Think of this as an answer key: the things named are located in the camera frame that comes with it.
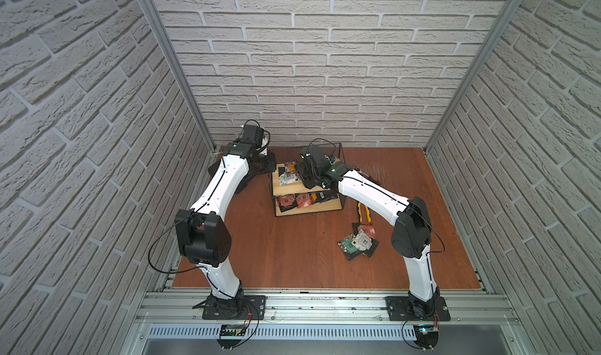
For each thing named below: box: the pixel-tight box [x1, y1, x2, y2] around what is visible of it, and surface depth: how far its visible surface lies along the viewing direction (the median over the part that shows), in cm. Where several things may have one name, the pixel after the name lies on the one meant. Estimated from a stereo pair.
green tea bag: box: [337, 233, 359, 255], surface depth 88 cm
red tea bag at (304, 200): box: [296, 193, 313, 208], surface depth 99 cm
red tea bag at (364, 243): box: [351, 229, 380, 258], surface depth 88 cm
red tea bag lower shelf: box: [276, 193, 300, 212], surface depth 99 cm
